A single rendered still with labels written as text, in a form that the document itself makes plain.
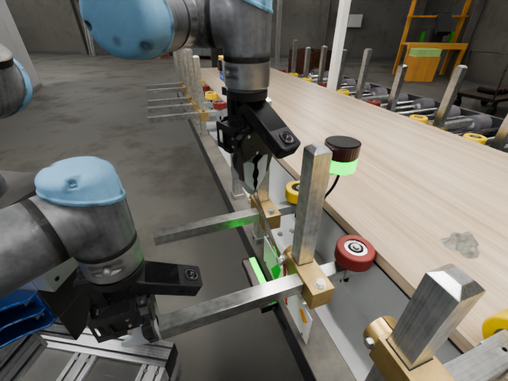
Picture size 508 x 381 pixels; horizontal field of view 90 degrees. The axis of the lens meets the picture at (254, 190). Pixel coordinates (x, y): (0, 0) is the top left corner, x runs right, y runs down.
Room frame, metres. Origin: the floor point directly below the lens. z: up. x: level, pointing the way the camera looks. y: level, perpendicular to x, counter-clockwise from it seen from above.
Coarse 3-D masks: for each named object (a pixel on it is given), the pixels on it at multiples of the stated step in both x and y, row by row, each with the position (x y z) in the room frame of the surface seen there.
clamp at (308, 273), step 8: (288, 248) 0.42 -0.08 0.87; (288, 256) 0.40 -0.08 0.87; (288, 264) 0.39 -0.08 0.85; (296, 264) 0.37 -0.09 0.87; (304, 264) 0.37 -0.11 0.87; (312, 264) 0.37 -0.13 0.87; (296, 272) 0.36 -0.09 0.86; (304, 272) 0.35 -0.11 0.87; (312, 272) 0.35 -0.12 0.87; (320, 272) 0.35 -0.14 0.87; (304, 280) 0.33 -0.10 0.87; (312, 280) 0.33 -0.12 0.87; (328, 280) 0.33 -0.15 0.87; (304, 288) 0.33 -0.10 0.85; (312, 288) 0.31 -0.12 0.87; (328, 288) 0.31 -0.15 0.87; (304, 296) 0.32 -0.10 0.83; (312, 296) 0.30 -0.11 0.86; (320, 296) 0.30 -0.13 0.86; (328, 296) 0.31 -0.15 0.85; (312, 304) 0.30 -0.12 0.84; (320, 304) 0.30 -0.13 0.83
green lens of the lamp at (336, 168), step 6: (336, 162) 0.38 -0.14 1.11; (354, 162) 0.38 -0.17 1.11; (330, 168) 0.38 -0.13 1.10; (336, 168) 0.38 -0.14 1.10; (342, 168) 0.38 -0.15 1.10; (348, 168) 0.38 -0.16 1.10; (354, 168) 0.38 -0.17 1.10; (336, 174) 0.38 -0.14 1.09; (342, 174) 0.38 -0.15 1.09; (348, 174) 0.38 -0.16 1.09
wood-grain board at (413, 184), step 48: (288, 96) 1.73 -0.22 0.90; (336, 96) 1.73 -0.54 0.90; (384, 144) 0.94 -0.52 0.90; (432, 144) 0.94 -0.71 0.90; (480, 144) 0.94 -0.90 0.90; (336, 192) 0.61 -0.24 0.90; (384, 192) 0.61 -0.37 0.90; (432, 192) 0.61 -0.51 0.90; (480, 192) 0.61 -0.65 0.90; (384, 240) 0.41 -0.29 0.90; (432, 240) 0.41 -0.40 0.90; (480, 240) 0.41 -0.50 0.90; (480, 336) 0.20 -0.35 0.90
